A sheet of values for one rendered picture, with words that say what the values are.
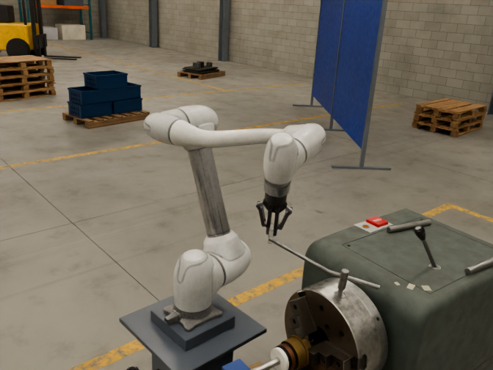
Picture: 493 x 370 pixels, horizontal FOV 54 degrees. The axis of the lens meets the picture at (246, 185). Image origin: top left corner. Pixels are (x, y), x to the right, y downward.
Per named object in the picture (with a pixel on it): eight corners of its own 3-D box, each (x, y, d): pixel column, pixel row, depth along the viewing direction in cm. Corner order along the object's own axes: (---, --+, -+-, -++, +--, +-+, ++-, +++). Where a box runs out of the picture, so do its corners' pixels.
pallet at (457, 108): (440, 119, 972) (444, 98, 956) (483, 128, 915) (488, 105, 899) (409, 127, 889) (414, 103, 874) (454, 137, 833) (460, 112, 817)
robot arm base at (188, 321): (153, 314, 196) (153, 302, 194) (196, 295, 210) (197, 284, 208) (179, 337, 184) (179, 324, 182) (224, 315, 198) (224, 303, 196)
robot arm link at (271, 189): (267, 167, 162) (265, 180, 166) (261, 182, 155) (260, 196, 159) (293, 171, 161) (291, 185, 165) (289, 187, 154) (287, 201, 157)
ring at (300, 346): (296, 325, 142) (272, 336, 137) (318, 343, 135) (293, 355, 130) (293, 351, 145) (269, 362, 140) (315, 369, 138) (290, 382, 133)
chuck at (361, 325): (297, 335, 166) (314, 261, 152) (366, 403, 144) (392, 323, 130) (277, 345, 161) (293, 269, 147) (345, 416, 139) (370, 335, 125)
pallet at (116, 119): (122, 110, 894) (121, 67, 866) (150, 118, 846) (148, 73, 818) (62, 119, 809) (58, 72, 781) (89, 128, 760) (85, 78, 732)
